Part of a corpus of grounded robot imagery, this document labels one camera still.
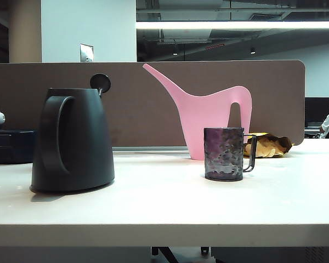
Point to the pink plastic watering can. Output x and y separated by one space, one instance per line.
203 115

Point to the black table leg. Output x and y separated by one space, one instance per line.
165 254

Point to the black table foot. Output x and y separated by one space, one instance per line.
204 250

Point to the black storage box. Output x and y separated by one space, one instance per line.
11 148

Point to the black watering can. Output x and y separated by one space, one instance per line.
79 137

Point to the black ceiling spotlight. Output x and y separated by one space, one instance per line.
252 51

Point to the dark computer monitor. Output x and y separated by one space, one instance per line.
315 112

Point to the long white ceiling light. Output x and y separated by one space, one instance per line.
235 25

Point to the brown desk partition panel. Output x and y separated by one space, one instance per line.
131 109

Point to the grey aluminium desk rail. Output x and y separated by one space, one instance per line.
153 151

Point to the open yellow chips bag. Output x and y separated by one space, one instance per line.
274 148

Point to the textured clear glass cup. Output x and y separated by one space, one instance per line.
222 153

